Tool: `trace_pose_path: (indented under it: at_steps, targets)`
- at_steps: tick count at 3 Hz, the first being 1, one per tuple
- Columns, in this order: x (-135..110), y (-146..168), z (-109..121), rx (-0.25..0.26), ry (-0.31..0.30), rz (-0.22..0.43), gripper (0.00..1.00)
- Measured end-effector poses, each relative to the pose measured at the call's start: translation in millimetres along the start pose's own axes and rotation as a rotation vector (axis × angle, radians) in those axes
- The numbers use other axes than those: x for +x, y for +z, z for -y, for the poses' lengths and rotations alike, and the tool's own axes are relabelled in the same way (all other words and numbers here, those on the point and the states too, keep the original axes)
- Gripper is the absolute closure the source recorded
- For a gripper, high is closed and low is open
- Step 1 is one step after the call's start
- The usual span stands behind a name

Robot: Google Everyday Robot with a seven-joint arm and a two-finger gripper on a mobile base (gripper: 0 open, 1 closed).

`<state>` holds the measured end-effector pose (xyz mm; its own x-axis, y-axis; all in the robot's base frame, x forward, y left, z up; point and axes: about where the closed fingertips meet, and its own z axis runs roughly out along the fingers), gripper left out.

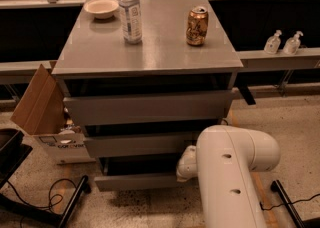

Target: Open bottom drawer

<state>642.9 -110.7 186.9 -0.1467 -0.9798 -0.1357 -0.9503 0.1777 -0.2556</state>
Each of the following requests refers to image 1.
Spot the grey bottom drawer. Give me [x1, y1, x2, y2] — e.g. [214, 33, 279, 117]
[94, 153, 197, 191]

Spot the white paper bowl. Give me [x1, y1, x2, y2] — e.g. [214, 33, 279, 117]
[84, 0, 119, 19]

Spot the open cardboard box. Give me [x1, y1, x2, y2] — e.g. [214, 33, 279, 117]
[11, 64, 95, 164]

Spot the black adapter cable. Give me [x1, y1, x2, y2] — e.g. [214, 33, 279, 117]
[259, 192, 320, 212]

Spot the grey drawer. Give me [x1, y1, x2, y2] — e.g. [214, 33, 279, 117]
[64, 90, 234, 125]
[84, 131, 200, 158]
[94, 153, 197, 191]

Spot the right sanitizer pump bottle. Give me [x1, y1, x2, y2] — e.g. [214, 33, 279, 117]
[283, 31, 303, 55]

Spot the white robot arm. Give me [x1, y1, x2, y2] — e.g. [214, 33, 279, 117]
[176, 125, 280, 228]

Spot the black stand leg right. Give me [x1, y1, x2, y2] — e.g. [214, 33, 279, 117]
[271, 180, 320, 228]

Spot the grey middle drawer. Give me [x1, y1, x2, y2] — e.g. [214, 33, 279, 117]
[84, 131, 200, 158]

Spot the grey drawer cabinet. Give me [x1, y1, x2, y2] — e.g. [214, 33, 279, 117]
[52, 0, 245, 180]

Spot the clear plastic water bottle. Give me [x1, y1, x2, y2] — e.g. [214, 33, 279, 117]
[119, 0, 142, 44]

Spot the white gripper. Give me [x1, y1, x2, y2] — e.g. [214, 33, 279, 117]
[176, 145, 197, 182]

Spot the grey top drawer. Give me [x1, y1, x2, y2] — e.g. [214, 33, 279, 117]
[64, 90, 234, 125]

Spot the sanitizer pump bottle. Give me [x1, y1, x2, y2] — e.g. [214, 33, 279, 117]
[264, 30, 282, 54]
[283, 31, 303, 55]

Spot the black stand left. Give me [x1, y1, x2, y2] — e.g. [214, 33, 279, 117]
[0, 128, 91, 228]

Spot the gold drink can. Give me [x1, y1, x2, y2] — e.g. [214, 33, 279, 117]
[186, 6, 209, 46]

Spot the left sanitizer pump bottle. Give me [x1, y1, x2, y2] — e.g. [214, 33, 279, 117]
[264, 30, 282, 54]

